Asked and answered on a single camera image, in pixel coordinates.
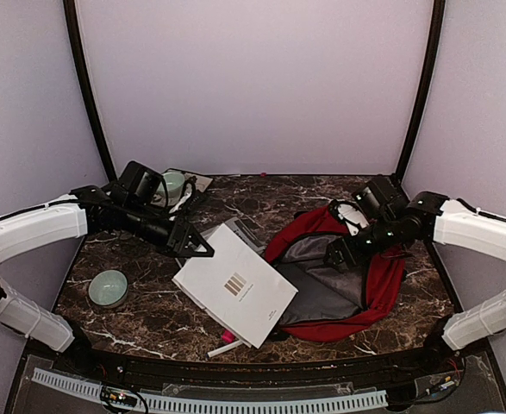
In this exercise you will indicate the white notebook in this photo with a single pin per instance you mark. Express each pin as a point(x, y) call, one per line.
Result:
point(236, 287)

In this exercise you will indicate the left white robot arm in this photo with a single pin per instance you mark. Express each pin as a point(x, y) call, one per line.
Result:
point(85, 211)

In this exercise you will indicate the black pink highlighter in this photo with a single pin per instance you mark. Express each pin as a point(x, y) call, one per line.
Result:
point(227, 337)

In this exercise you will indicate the right black frame post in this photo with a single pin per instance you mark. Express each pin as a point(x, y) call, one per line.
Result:
point(421, 96)

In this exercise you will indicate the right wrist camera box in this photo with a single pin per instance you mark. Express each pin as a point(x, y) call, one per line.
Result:
point(380, 199)

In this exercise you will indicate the floral square plate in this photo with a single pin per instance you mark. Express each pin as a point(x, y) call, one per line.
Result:
point(201, 181)

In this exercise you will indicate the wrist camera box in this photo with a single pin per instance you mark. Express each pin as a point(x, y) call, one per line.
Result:
point(380, 199)
point(139, 183)

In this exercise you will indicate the white slotted cable duct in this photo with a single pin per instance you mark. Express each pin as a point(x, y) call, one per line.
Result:
point(203, 399)

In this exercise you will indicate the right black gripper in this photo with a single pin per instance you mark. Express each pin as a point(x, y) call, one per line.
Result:
point(336, 247)

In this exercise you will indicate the grey interior magazine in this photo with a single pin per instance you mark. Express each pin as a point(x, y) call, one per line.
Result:
point(246, 235)

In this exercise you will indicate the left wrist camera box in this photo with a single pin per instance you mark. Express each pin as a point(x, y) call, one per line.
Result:
point(139, 183)

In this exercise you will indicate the left black frame post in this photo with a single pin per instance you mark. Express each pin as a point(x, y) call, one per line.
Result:
point(84, 82)

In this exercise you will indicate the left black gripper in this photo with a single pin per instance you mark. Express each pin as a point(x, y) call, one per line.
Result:
point(175, 238)

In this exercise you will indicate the black frame post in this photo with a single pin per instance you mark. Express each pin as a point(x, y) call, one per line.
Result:
point(421, 96)
point(84, 82)

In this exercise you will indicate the red student backpack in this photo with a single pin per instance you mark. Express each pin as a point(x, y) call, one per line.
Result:
point(331, 304)

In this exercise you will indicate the black front table rail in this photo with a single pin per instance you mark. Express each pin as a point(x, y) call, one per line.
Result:
point(372, 357)

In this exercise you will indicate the light green bowl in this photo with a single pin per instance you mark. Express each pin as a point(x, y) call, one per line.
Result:
point(171, 186)
point(108, 289)

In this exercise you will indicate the purple capped white marker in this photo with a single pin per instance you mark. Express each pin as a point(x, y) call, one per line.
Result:
point(224, 349)

